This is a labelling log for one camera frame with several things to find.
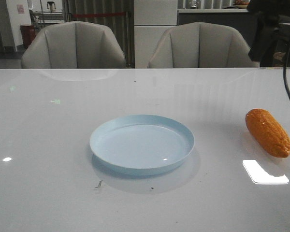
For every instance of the light blue round plate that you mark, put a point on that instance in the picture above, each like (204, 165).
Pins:
(142, 144)

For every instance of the orange plastic corn cob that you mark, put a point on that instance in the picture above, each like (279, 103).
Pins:
(268, 132)

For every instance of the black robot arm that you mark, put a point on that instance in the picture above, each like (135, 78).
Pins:
(273, 24)

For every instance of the right beige upholstered chair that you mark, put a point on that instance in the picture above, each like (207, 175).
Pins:
(202, 45)

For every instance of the beige upholstered chair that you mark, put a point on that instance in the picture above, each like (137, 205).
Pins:
(202, 45)
(74, 45)

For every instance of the white cabinet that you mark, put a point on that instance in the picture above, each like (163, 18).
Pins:
(151, 19)

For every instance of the left beige upholstered chair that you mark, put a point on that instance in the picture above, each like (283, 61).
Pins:
(74, 45)

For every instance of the red barrier belt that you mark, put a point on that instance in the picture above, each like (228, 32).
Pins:
(98, 15)

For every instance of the grey counter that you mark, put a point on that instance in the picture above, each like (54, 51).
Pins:
(239, 19)

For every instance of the red trash bin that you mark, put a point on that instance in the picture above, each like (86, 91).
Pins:
(28, 34)

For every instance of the fruit bowl on counter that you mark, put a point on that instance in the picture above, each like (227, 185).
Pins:
(241, 4)

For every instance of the dark armchair with cushion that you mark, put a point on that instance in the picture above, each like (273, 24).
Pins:
(282, 47)

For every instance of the metal barrier post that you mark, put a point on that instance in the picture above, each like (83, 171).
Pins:
(129, 53)

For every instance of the pink wall sign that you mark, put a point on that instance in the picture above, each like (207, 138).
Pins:
(20, 9)

